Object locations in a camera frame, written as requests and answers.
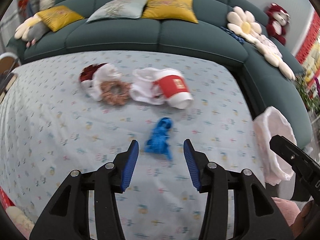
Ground blue wrapper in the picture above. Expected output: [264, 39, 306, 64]
[144, 117, 173, 161]

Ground brown floral scrunchie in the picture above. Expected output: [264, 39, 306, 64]
[100, 80, 131, 106]

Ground white tissue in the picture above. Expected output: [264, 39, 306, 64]
[129, 68, 165, 105]

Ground red white paper cup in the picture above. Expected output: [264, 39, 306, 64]
[153, 68, 194, 109]

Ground dark red velvet scrunchie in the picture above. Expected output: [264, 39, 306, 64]
[79, 63, 105, 82]

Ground white sock with red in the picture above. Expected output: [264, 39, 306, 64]
[79, 63, 122, 101]

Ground white lined trash bin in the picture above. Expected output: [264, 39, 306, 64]
[253, 106, 297, 186]

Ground right hand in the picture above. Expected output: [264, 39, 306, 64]
[291, 200, 319, 240]

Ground potted plant with orchids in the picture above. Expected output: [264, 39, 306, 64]
[295, 76, 319, 115]

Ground floral light blue tablecloth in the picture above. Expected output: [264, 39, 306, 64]
[1, 51, 264, 239]

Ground white daisy pillow lower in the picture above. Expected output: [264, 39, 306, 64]
[255, 37, 295, 80]

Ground white daisy pillow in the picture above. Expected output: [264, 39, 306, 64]
[226, 6, 262, 44]
[255, 37, 295, 80]

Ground pink white folded cloth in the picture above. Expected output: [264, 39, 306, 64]
[258, 34, 281, 57]

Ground blue scrunchie on sofa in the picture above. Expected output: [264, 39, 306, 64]
[220, 27, 245, 44]

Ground red white teddy bear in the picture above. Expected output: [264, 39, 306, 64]
[265, 3, 290, 45]

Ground white daisy pillow upper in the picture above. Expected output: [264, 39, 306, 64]
[226, 6, 262, 44]

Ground teal sectional sofa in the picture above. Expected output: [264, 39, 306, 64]
[7, 0, 312, 148]

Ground books stack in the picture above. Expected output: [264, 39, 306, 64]
[0, 73, 17, 103]

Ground light blue embroidered cushion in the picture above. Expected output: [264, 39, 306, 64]
[86, 0, 148, 23]

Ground wooden round side table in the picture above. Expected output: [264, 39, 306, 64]
[0, 52, 21, 81]

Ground yellow cushion centre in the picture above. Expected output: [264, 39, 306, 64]
[142, 0, 198, 23]

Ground yellow cushion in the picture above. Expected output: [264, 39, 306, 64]
[36, 5, 84, 32]
[142, 0, 198, 23]

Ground grey plush toy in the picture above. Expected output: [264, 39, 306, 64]
[23, 21, 50, 48]

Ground yellow cushion left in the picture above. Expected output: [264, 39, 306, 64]
[36, 5, 84, 32]

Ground white flower pillow left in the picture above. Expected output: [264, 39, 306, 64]
[14, 14, 41, 41]

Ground red wall decoration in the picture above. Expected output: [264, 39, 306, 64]
[296, 11, 319, 87]

